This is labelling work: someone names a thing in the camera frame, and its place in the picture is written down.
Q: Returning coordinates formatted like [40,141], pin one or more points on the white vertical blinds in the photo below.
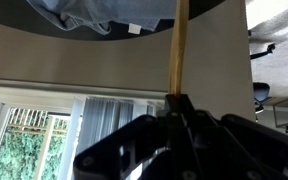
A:
[100,123]

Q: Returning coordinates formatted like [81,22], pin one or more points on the wide wooden spoon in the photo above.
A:
[179,50]

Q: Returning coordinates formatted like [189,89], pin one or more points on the wooden balcony railing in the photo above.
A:
[27,118]

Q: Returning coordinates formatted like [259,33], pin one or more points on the glass side table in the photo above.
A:
[285,111]

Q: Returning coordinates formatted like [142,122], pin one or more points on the blue cloth towel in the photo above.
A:
[107,13]

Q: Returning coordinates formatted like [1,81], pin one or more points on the black office chair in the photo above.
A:
[261,91]

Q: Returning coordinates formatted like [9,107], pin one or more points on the white window sill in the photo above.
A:
[67,88]

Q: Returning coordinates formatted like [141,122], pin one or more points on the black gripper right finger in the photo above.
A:
[237,150]

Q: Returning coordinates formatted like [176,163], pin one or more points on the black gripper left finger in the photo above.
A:
[127,150]

